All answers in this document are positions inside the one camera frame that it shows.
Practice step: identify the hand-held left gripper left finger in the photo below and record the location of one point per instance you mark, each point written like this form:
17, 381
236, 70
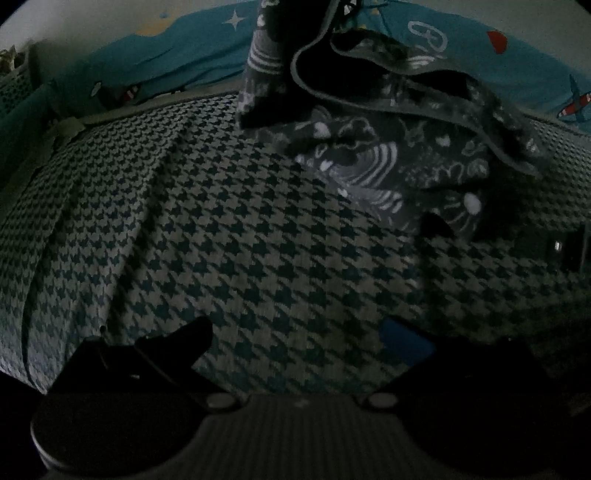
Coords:
198, 330

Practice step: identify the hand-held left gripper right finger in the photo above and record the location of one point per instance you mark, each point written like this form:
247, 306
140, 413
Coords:
406, 344

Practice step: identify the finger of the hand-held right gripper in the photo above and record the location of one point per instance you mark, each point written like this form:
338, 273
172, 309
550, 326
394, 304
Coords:
436, 226

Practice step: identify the grey patterned garment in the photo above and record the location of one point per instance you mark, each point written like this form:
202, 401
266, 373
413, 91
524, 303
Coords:
392, 152

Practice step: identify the houndstooth blanket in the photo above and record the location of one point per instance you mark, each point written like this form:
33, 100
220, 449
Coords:
184, 230

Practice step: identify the teal printed bed sheet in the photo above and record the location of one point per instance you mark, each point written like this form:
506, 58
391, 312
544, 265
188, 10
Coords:
184, 55

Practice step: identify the perforated plastic basket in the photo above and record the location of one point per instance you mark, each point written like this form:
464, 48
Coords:
16, 90

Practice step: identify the dried plant bundle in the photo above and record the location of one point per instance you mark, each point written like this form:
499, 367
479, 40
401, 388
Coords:
8, 57

